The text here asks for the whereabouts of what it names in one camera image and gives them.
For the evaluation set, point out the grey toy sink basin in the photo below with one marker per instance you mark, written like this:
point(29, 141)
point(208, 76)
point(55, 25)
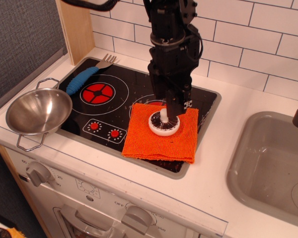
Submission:
point(263, 173)

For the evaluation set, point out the grey timer knob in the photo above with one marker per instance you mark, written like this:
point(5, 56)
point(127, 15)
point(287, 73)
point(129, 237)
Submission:
point(37, 173)

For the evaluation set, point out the steel pot with handles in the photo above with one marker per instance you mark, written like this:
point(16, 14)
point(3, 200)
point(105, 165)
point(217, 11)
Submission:
point(39, 112)

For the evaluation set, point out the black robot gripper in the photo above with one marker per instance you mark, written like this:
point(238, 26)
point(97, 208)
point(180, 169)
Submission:
point(170, 73)

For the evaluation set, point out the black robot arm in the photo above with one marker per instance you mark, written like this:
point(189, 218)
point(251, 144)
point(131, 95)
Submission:
point(171, 21)

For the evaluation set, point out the orange cloth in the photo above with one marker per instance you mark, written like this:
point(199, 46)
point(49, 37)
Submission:
point(142, 143)

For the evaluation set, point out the toy oven door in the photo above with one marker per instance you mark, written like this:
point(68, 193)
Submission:
point(84, 222)

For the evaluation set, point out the grey oven knob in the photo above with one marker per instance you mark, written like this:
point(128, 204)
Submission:
point(137, 219)

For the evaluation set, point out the blue handled metal fork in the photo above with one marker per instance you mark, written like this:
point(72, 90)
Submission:
point(78, 81)

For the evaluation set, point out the yellow cloth at corner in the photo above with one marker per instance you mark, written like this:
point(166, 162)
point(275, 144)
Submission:
point(11, 233)

